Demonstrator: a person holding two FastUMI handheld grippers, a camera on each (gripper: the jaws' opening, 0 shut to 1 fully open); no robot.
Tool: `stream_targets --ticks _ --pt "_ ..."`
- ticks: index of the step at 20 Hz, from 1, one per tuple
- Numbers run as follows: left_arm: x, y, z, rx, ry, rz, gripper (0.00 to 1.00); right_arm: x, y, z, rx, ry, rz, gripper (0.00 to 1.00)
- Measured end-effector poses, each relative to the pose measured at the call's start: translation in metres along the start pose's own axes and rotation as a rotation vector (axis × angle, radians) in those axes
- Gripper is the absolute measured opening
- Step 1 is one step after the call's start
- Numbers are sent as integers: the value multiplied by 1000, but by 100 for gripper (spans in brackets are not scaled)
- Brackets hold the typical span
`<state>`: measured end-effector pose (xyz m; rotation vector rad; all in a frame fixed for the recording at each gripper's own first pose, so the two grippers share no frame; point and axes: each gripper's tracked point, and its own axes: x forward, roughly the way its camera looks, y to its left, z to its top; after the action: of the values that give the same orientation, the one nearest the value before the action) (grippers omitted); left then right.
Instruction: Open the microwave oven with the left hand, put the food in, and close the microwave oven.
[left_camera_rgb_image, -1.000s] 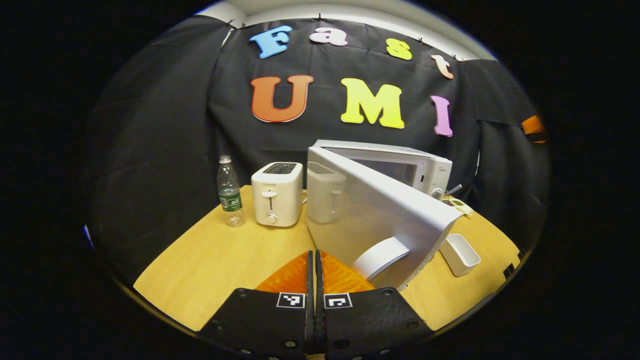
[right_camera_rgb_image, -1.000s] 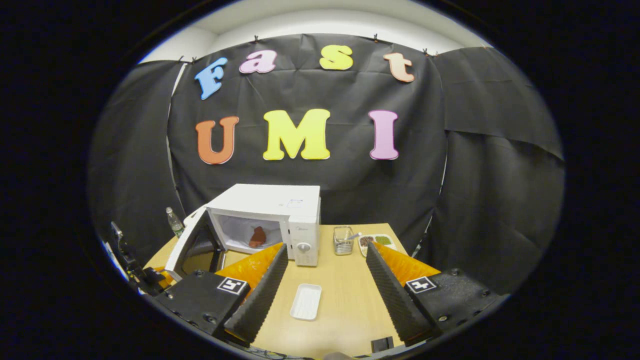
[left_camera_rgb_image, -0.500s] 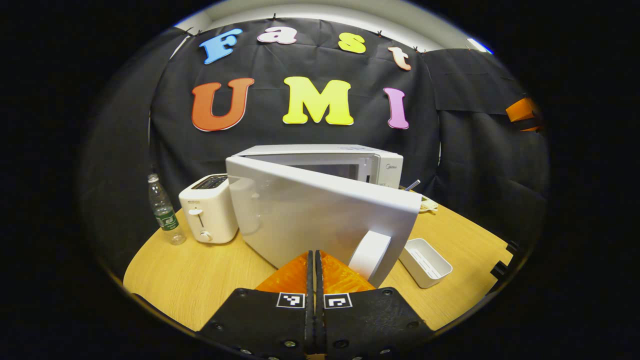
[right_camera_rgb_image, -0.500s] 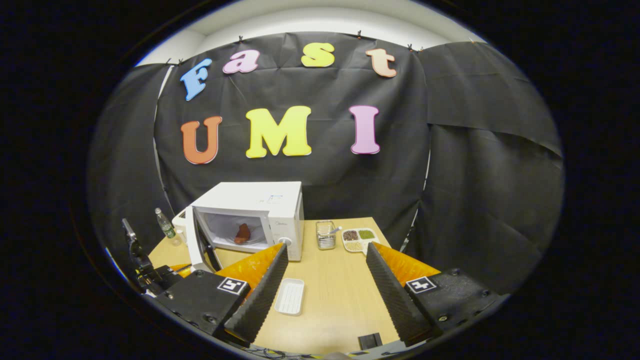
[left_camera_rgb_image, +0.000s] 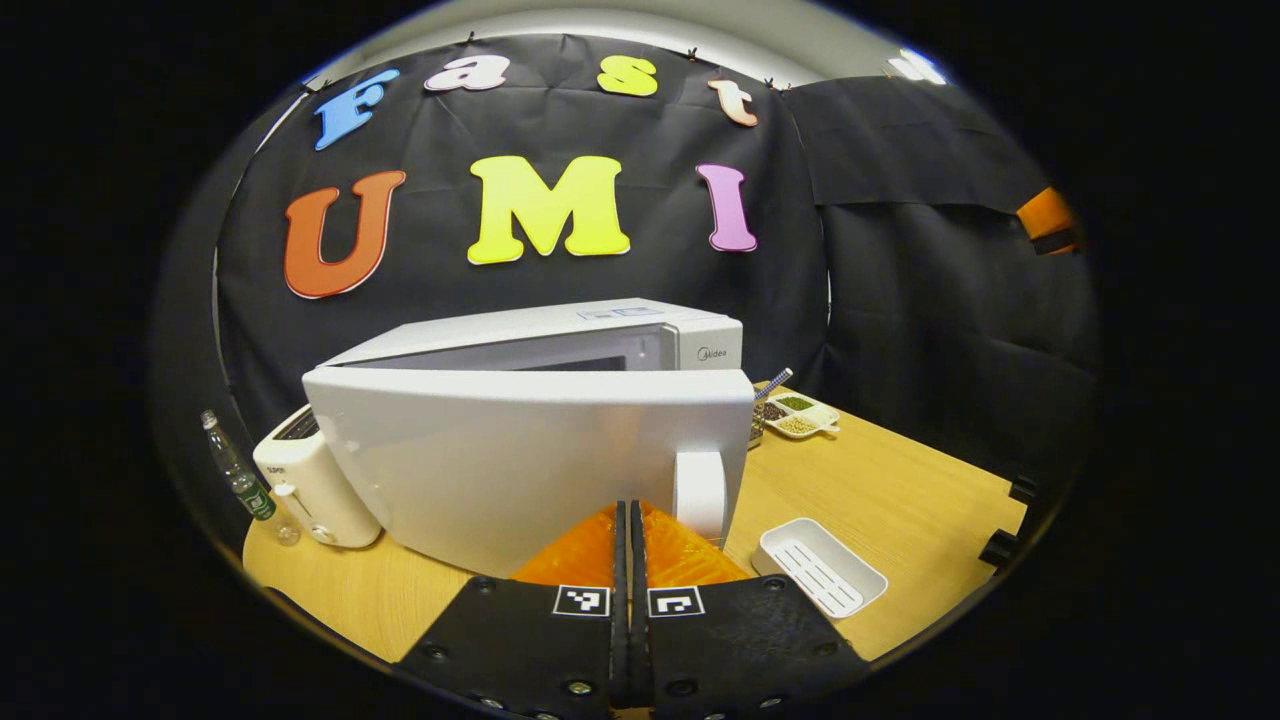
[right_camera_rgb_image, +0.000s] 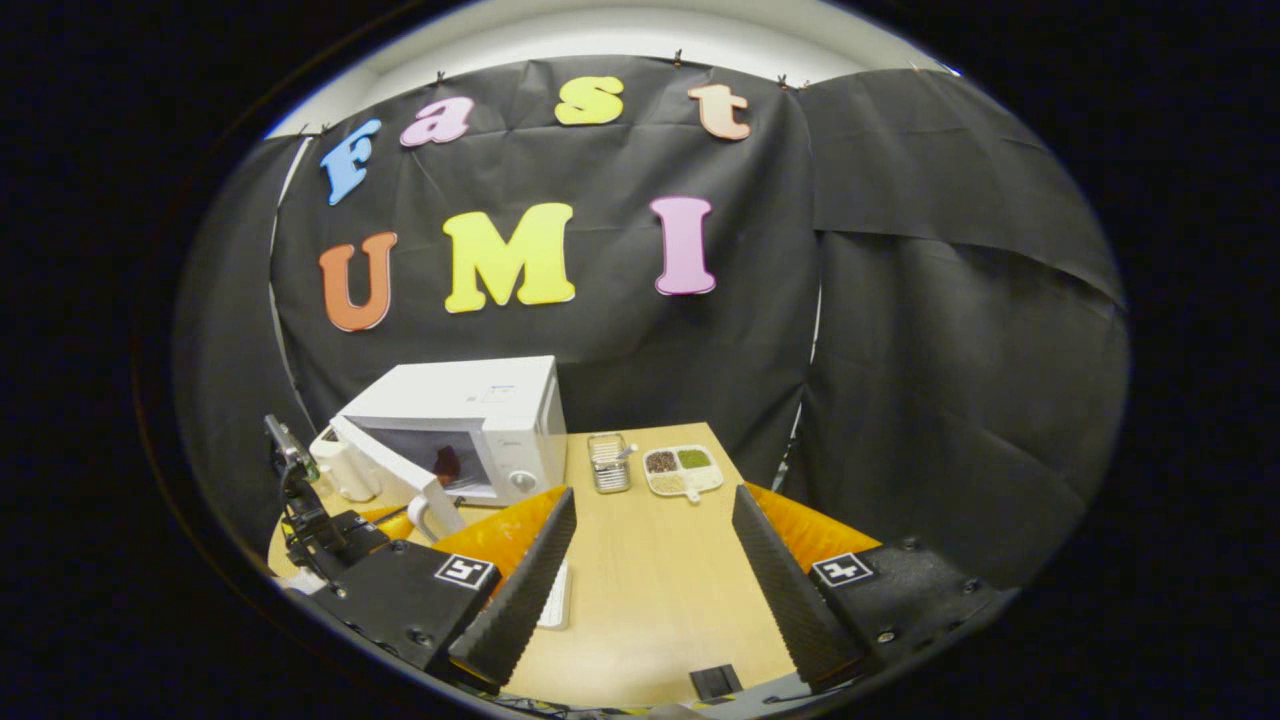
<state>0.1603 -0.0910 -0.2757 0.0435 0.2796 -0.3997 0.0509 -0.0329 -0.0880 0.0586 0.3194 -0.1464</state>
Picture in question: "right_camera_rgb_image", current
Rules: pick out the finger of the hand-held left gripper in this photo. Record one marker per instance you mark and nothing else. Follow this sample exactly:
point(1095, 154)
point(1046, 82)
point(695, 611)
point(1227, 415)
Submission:
point(395, 522)

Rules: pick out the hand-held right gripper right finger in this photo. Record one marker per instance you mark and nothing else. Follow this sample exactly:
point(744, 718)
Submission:
point(795, 600)

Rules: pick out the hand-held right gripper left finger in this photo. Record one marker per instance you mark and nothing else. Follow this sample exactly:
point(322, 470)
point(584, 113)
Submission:
point(515, 600)

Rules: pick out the brown meat slice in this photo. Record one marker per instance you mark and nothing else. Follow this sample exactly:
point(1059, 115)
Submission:
point(449, 466)

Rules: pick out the white microwave oven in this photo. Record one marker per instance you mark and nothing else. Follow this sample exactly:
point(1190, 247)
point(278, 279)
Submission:
point(480, 410)

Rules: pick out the white rectangular plate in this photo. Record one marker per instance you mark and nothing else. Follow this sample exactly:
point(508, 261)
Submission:
point(555, 600)

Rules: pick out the small black block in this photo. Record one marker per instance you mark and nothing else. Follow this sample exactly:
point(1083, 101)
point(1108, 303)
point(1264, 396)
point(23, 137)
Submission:
point(716, 681)

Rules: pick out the white divided seasoning tray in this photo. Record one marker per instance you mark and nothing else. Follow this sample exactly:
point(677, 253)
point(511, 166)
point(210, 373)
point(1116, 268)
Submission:
point(685, 470)

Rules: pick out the blue striped utensil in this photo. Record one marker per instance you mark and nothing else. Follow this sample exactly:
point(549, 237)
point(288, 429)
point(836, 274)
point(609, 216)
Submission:
point(625, 452)

